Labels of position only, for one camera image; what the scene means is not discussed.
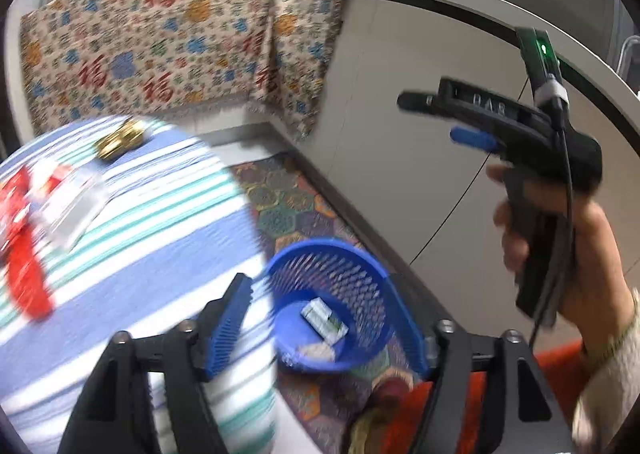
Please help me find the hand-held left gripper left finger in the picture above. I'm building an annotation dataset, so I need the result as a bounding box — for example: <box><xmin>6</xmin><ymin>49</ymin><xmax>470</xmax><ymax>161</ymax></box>
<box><xmin>57</xmin><ymin>274</ymin><xmax>253</xmax><ymax>454</ymax></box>

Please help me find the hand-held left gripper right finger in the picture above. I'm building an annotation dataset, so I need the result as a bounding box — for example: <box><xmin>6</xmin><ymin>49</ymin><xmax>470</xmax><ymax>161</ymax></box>
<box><xmin>387</xmin><ymin>274</ymin><xmax>573</xmax><ymax>454</ymax></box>

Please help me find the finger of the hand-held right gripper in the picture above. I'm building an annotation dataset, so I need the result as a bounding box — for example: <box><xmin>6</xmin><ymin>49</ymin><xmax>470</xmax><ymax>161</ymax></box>
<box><xmin>449</xmin><ymin>127</ymin><xmax>499</xmax><ymax>153</ymax></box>
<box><xmin>397</xmin><ymin>90</ymin><xmax>442</xmax><ymax>111</ymax></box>

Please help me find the blue plastic basket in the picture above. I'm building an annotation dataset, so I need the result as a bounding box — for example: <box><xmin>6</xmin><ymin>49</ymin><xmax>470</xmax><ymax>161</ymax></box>
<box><xmin>265</xmin><ymin>237</ymin><xmax>403</xmax><ymax>376</ymax></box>

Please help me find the white yellow snack packet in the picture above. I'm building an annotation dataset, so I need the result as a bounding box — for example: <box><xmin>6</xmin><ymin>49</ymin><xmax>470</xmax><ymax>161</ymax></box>
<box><xmin>37</xmin><ymin>169</ymin><xmax>109</xmax><ymax>253</ymax></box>

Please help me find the white and red snack bag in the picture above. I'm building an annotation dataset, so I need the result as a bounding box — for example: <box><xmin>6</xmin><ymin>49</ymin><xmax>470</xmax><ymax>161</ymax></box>
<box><xmin>27</xmin><ymin>159</ymin><xmax>72</xmax><ymax>207</ymax></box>

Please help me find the person's right forearm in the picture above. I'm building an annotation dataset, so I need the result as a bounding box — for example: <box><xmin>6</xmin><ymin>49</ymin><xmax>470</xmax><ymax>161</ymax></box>
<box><xmin>570</xmin><ymin>286</ymin><xmax>640</xmax><ymax>454</ymax></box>

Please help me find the person's right hand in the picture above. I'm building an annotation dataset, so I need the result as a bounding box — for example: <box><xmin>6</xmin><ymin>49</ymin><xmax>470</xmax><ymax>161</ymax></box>
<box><xmin>486</xmin><ymin>165</ymin><xmax>629</xmax><ymax>360</ymax></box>

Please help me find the white kitchen cabinet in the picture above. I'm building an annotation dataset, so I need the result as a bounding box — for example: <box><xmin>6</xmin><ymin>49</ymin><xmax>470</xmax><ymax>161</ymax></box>
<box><xmin>270</xmin><ymin>0</ymin><xmax>640</xmax><ymax>367</ymax></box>

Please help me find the brown slipper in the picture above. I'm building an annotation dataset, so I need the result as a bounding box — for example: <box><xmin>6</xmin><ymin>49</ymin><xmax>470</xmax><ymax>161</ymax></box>
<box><xmin>344</xmin><ymin>378</ymin><xmax>417</xmax><ymax>454</ymax></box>

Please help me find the white crumpled paper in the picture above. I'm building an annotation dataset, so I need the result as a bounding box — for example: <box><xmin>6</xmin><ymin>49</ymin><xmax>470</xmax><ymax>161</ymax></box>
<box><xmin>295</xmin><ymin>340</ymin><xmax>337</xmax><ymax>363</ymax></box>

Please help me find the small green white carton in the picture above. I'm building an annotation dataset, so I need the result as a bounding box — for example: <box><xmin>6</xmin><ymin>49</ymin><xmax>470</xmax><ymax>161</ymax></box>
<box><xmin>300</xmin><ymin>299</ymin><xmax>349</xmax><ymax>346</ymax></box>

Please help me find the blue striped tablecloth table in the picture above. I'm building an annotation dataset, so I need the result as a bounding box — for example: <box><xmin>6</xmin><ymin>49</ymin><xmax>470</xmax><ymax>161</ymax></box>
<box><xmin>0</xmin><ymin>115</ymin><xmax>279</xmax><ymax>454</ymax></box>

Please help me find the colourful hexagon floor mat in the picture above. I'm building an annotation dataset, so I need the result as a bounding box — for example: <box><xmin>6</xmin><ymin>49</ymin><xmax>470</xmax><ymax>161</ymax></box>
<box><xmin>229</xmin><ymin>153</ymin><xmax>437</xmax><ymax>454</ymax></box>

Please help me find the orange red rug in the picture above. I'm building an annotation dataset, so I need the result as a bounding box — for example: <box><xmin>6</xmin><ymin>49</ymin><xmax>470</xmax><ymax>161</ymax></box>
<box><xmin>397</xmin><ymin>338</ymin><xmax>592</xmax><ymax>454</ymax></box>

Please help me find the red wrapper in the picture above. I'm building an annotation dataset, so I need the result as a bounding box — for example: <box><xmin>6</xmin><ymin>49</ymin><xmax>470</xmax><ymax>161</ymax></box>
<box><xmin>0</xmin><ymin>168</ymin><xmax>56</xmax><ymax>321</ymax></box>

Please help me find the gold wrapper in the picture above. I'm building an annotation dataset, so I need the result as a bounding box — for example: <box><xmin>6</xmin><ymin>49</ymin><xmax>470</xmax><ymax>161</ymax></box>
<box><xmin>96</xmin><ymin>118</ymin><xmax>147</xmax><ymax>163</ymax></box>

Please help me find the printed patterned cloth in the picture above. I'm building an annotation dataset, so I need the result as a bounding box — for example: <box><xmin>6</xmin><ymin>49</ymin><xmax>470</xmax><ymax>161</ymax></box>
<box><xmin>20</xmin><ymin>0</ymin><xmax>349</xmax><ymax>143</ymax></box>

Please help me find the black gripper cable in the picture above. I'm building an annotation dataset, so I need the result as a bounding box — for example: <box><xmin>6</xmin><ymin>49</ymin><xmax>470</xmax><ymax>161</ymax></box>
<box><xmin>527</xmin><ymin>98</ymin><xmax>577</xmax><ymax>355</ymax></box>

